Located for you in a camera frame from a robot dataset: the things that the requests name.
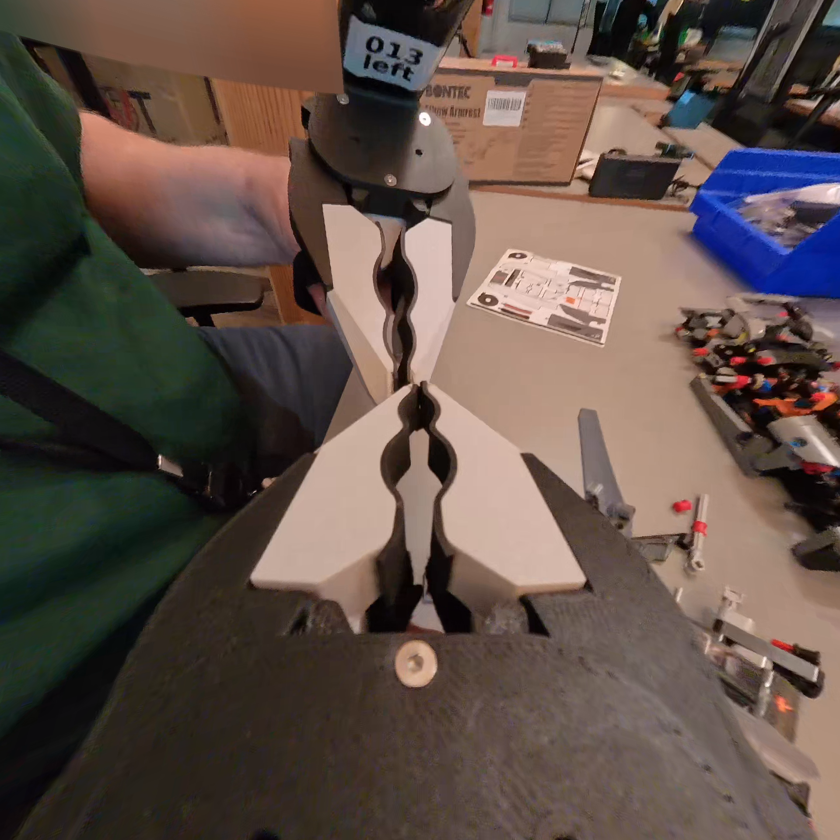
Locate person's left hand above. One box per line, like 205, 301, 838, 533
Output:
217, 152, 299, 268

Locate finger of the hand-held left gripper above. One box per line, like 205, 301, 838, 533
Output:
399, 220, 458, 386
323, 205, 398, 403

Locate blue plastic bin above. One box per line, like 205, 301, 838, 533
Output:
689, 150, 840, 298

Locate clear plastic bags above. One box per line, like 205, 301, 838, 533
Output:
735, 184, 840, 250

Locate black office chair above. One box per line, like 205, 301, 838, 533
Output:
151, 269, 271, 327

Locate person's dark blue pants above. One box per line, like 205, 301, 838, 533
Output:
197, 325, 355, 460

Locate grey lego axle red bushes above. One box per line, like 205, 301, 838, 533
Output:
684, 494, 711, 575

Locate person's left forearm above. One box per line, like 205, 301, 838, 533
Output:
79, 112, 224, 270

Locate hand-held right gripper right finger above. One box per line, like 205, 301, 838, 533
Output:
421, 382, 587, 624

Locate lego car chassis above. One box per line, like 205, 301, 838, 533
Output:
679, 295, 840, 572

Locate grey lego assembly orange stripe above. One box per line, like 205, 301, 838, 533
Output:
577, 408, 828, 785

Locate brown cardboard box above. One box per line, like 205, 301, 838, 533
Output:
420, 56, 605, 186

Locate black framed sign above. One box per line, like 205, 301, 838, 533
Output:
23, 39, 229, 147

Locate sticker sheet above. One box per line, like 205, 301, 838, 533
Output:
467, 249, 622, 347

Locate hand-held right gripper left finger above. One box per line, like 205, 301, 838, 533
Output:
249, 386, 421, 634

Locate black round clip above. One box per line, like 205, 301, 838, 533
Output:
0, 351, 263, 513

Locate black rectangular device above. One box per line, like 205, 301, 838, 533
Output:
588, 152, 683, 201

